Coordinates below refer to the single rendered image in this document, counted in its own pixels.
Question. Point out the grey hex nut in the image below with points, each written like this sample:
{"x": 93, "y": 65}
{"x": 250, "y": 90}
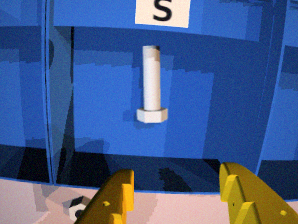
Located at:
{"x": 77, "y": 206}

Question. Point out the blue bin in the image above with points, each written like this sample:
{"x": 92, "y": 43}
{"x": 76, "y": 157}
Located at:
{"x": 220, "y": 92}

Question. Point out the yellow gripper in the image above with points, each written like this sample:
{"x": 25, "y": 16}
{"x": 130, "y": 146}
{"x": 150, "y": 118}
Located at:
{"x": 250, "y": 200}

